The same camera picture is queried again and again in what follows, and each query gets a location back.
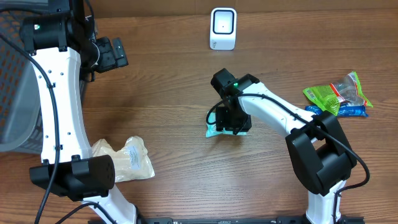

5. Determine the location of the teal wet wipes pack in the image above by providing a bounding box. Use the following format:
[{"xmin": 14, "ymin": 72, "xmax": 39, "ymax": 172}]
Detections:
[{"xmin": 205, "ymin": 112, "xmax": 233, "ymax": 138}]

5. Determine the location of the beige clear plastic bag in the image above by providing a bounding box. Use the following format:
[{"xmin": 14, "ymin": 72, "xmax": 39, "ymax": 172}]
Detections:
[{"xmin": 91, "ymin": 136, "xmax": 155, "ymax": 182}]

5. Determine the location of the green clear snack bag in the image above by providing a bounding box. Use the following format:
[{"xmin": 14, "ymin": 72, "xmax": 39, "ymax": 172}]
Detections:
[{"xmin": 303, "ymin": 71, "xmax": 373, "ymax": 116}]

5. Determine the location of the blue snack bar wrapper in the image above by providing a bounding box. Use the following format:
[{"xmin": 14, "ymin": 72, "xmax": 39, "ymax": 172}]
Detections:
[{"xmin": 305, "ymin": 105, "xmax": 368, "ymax": 118}]

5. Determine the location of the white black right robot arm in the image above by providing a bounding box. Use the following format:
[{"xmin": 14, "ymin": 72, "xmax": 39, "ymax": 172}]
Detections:
[{"xmin": 206, "ymin": 68, "xmax": 357, "ymax": 223}]

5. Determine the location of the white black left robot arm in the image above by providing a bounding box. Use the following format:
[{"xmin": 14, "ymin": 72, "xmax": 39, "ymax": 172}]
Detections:
[{"xmin": 20, "ymin": 1, "xmax": 142, "ymax": 223}]

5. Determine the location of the white barcode scanner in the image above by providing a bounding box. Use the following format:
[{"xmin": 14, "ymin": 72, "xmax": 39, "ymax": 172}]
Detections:
[{"xmin": 210, "ymin": 7, "xmax": 237, "ymax": 50}]

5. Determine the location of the dark grey plastic basket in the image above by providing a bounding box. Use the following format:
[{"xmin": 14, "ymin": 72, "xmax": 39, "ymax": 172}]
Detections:
[{"xmin": 0, "ymin": 0, "xmax": 88, "ymax": 155}]

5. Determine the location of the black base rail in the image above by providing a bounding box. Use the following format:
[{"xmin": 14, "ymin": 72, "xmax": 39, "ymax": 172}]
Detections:
[{"xmin": 88, "ymin": 214, "xmax": 364, "ymax": 224}]

